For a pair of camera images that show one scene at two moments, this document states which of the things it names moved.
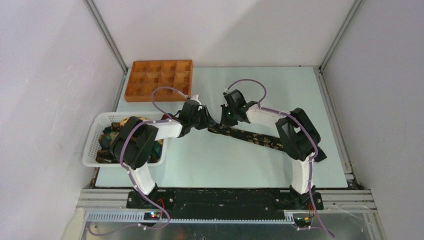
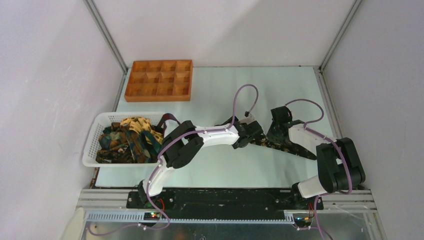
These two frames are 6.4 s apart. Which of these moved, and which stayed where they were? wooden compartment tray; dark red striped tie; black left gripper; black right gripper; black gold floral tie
Moved: black right gripper; black gold floral tie; black left gripper
Stayed: wooden compartment tray; dark red striped tie
